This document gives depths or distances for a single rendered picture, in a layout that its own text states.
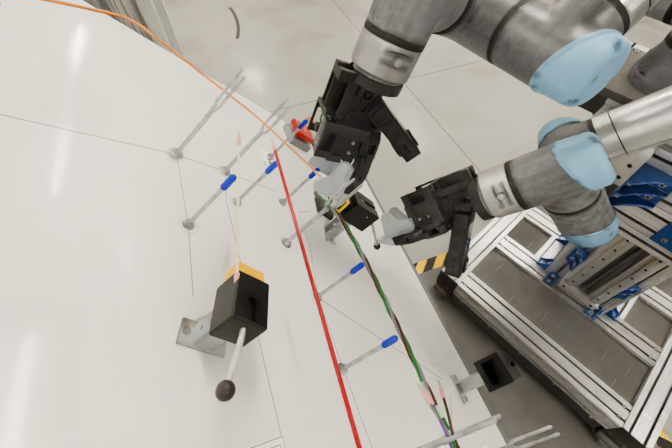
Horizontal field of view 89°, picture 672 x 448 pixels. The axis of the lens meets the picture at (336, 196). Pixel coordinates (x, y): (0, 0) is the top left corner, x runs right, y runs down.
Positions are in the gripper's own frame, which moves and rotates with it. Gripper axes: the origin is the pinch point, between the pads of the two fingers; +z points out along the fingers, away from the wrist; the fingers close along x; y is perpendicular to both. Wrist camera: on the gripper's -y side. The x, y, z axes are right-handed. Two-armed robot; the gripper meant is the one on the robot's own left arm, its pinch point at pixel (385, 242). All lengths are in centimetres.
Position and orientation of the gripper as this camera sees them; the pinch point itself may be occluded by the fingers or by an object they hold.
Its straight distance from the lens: 65.5
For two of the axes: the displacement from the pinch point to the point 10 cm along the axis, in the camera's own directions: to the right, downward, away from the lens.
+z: -7.3, 3.4, 6.0
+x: -5.4, 2.6, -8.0
